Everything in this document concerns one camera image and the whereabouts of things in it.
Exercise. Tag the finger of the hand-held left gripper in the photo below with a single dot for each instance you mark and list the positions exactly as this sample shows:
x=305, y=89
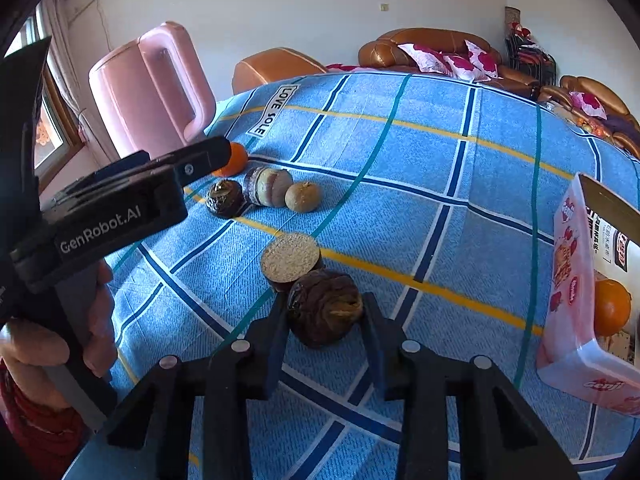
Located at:
x=125, y=161
x=207, y=157

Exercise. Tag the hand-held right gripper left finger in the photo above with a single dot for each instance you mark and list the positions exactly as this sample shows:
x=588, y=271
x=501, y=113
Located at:
x=275, y=340

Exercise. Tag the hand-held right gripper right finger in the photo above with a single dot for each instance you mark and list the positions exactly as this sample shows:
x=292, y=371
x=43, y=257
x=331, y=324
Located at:
x=372, y=340

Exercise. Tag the small orange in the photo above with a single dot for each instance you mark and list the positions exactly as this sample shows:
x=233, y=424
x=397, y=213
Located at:
x=238, y=160

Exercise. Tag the dark chocolate round pastry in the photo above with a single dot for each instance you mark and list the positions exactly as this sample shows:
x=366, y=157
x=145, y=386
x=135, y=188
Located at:
x=226, y=200

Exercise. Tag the dark brown round pastry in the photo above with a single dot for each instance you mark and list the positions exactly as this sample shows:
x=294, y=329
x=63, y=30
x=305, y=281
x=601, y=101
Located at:
x=320, y=310

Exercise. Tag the sliced brown and beige cylinder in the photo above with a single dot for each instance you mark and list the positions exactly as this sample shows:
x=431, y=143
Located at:
x=267, y=186

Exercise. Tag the brown cylinder with beige top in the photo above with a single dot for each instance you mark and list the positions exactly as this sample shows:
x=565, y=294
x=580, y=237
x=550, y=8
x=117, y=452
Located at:
x=290, y=257

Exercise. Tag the dull tan mandarin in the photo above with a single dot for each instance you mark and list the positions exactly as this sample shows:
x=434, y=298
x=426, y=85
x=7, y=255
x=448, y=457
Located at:
x=302, y=196

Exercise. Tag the pink tin box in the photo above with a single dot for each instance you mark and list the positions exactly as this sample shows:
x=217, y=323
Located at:
x=565, y=310

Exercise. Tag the large orange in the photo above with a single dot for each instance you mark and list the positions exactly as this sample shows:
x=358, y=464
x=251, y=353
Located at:
x=611, y=307

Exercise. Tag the person's left forearm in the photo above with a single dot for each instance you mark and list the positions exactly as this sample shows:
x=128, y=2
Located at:
x=35, y=440

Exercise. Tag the person's left hand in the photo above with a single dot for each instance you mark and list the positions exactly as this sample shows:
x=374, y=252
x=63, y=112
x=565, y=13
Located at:
x=30, y=342

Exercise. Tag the pink plastic pitcher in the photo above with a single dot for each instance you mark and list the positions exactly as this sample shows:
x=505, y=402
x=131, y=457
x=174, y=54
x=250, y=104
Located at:
x=125, y=90

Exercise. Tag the window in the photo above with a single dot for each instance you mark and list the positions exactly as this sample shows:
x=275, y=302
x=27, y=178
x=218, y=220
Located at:
x=50, y=130

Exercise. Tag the beige curtain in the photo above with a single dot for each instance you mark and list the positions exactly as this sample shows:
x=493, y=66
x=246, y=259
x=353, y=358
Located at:
x=75, y=50

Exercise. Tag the blue plaid tablecloth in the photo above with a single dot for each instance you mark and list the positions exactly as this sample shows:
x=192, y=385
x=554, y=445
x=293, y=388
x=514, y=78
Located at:
x=400, y=185

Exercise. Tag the pink floral blanket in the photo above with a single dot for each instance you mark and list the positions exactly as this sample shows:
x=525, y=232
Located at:
x=342, y=67

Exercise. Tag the white pillow with magenta flowers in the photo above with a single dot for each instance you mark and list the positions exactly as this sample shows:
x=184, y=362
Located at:
x=589, y=102
x=462, y=66
x=424, y=56
x=481, y=55

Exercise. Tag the brown leather sofa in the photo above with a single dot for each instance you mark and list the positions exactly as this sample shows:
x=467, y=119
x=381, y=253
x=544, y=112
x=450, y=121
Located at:
x=430, y=37

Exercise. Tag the printed paper leaflet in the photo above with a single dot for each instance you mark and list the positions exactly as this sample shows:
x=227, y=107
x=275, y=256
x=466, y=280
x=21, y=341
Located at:
x=617, y=250

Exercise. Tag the stacked black chairs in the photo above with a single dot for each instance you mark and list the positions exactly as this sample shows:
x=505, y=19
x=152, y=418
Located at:
x=532, y=60

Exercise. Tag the purple blanket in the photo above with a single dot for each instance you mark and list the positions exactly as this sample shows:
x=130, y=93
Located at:
x=619, y=122

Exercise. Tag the brown leather armchair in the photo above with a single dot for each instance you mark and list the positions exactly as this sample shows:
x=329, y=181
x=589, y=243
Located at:
x=585, y=85

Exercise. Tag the tall rolled mat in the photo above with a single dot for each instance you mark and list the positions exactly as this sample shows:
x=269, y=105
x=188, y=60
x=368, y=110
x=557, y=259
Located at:
x=512, y=17

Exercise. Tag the red flower decoration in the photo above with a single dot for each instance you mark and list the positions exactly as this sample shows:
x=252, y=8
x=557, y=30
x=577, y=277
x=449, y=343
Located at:
x=520, y=30

